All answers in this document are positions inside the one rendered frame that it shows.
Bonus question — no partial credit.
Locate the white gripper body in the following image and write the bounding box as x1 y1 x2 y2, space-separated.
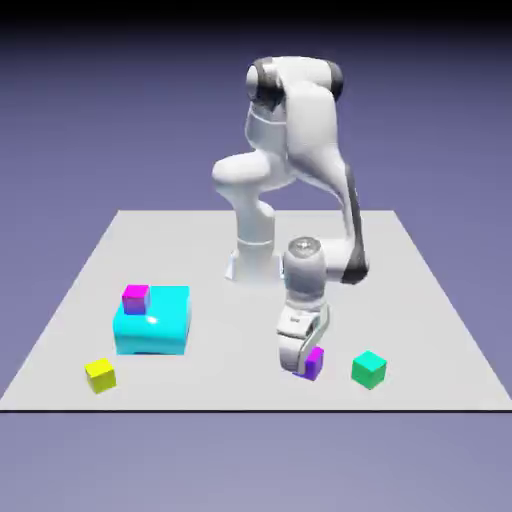
277 315 332 374

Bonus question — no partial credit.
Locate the small purple cube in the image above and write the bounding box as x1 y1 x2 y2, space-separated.
292 346 325 382

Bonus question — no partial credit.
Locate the small green cube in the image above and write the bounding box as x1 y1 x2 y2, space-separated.
350 350 388 391

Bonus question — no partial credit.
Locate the small magenta cube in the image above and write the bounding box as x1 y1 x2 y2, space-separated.
121 284 152 316

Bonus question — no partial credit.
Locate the small yellow cube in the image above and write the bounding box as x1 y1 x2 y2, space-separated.
84 357 118 395

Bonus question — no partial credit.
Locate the large cyan box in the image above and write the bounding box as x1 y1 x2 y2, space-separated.
112 284 192 356

